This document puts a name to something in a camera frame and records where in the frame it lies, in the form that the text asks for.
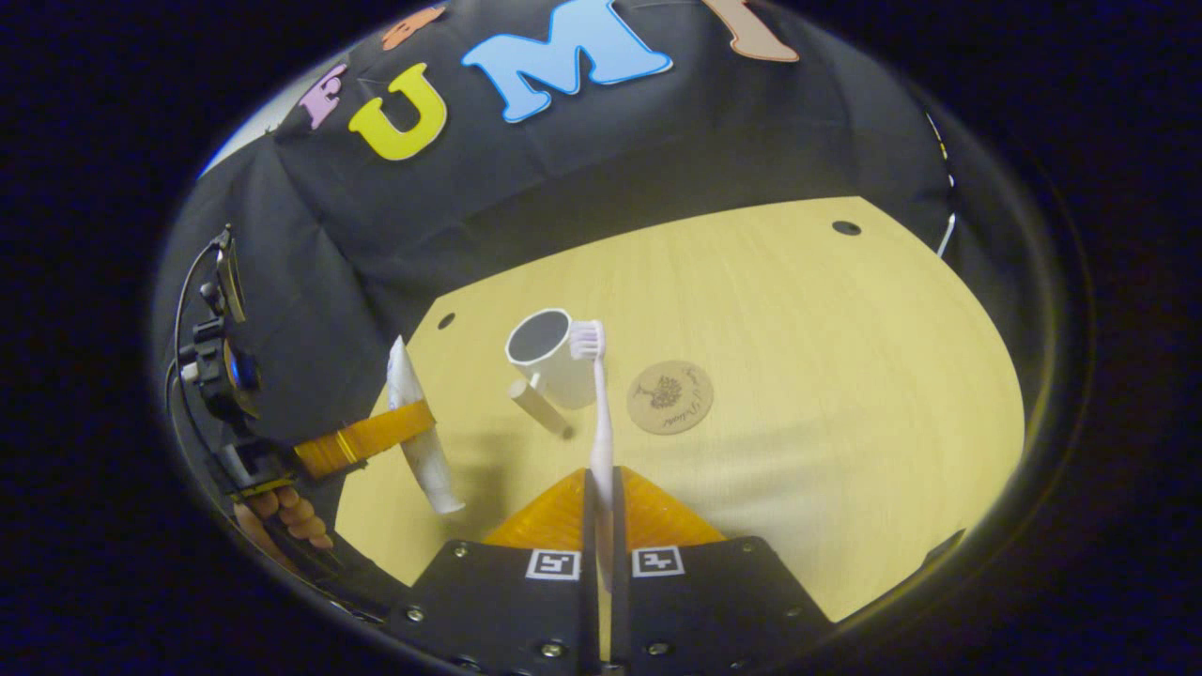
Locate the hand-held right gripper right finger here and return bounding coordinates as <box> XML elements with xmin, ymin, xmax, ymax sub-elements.
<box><xmin>610</xmin><ymin>467</ymin><xmax>837</xmax><ymax>676</ymax></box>

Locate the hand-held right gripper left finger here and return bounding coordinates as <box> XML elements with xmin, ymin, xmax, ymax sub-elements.
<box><xmin>385</xmin><ymin>467</ymin><xmax>602</xmax><ymax>676</ymax></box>

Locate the white toothpaste tube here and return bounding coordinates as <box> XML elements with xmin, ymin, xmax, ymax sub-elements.
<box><xmin>387</xmin><ymin>336</ymin><xmax>466</xmax><ymax>515</ymax></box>

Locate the pale pink toothbrush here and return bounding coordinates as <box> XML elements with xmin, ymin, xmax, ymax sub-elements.
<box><xmin>569</xmin><ymin>320</ymin><xmax>618</xmax><ymax>592</ymax></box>

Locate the white cup with wooden handle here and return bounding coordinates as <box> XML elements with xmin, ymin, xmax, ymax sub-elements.
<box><xmin>505</xmin><ymin>308</ymin><xmax>602</xmax><ymax>438</ymax></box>

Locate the round wooden coaster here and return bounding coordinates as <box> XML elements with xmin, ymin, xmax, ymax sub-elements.
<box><xmin>626</xmin><ymin>361</ymin><xmax>715</xmax><ymax>436</ymax></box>

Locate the wooden desktop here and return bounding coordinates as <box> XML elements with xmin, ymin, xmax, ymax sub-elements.
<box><xmin>333</xmin><ymin>195</ymin><xmax>1026</xmax><ymax>625</ymax></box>

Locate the black backdrop cloth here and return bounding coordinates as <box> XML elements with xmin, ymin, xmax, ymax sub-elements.
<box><xmin>155</xmin><ymin>0</ymin><xmax>959</xmax><ymax>527</ymax></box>

